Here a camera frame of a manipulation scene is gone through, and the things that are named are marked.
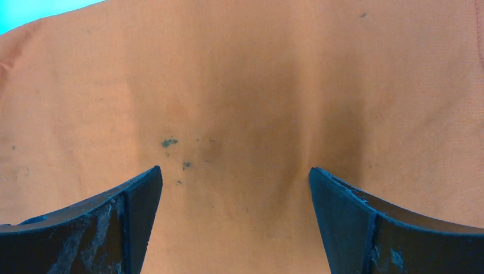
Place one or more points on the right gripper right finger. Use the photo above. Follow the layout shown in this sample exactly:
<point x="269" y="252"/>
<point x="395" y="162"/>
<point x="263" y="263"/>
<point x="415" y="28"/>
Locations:
<point x="362" y="233"/>

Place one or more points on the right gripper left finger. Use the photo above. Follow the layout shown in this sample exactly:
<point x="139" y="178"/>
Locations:
<point x="106" y="233"/>

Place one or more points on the orange t shirt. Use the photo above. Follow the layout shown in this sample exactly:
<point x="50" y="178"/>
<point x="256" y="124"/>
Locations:
<point x="236" y="101"/>

